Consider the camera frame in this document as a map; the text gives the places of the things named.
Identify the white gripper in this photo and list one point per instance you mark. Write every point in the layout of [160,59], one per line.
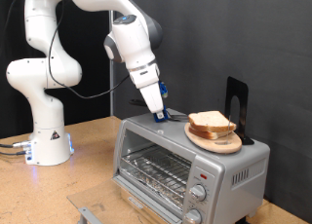
[149,84]

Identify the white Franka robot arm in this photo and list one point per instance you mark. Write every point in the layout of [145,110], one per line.
[42,120]

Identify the silver oven knob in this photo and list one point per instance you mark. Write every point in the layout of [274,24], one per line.
[198,192]
[194,216]

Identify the silver toaster oven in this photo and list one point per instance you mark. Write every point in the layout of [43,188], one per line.
[227,185]

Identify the white bread slice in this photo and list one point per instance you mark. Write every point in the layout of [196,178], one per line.
[203,134]
[211,120]

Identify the vertical metal pole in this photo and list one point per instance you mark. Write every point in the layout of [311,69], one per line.
[111,87]

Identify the round wooden plate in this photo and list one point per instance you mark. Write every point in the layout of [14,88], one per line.
[214,146]

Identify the black metal bookend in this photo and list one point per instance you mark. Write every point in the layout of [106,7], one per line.
[234,87]

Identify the slotted wooden box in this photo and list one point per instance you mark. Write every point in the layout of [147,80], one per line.
[130,211]

